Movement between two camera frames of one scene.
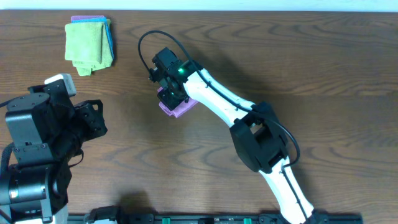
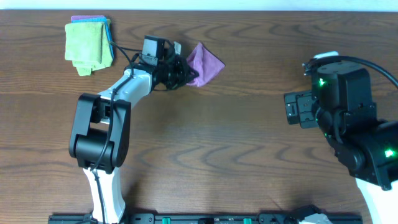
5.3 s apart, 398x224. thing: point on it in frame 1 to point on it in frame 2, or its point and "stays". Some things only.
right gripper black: [169, 102] to [300, 102]
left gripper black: [96, 113] to [184, 77]
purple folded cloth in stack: [86, 17] stays
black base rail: [108, 214] stays
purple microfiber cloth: [183, 107] to [204, 61]
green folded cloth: [87, 45] stays
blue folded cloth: [96, 20] stays
